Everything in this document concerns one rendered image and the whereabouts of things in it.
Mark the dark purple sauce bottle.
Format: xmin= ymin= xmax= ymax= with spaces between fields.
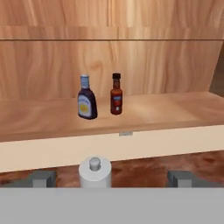
xmin=77 ymin=73 xmax=99 ymax=121

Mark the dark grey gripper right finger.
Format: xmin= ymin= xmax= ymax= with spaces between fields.
xmin=166 ymin=170 xmax=223 ymax=188

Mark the red hot sauce bottle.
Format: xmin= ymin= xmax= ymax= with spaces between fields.
xmin=109 ymin=72 xmax=123 ymax=116

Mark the white paper towel roll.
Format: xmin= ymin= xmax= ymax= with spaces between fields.
xmin=78 ymin=156 xmax=113 ymax=189

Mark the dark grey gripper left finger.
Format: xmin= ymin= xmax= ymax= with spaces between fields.
xmin=3 ymin=170 xmax=57 ymax=188

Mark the light wooden cabinet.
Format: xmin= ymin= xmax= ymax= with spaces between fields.
xmin=0 ymin=0 xmax=224 ymax=174

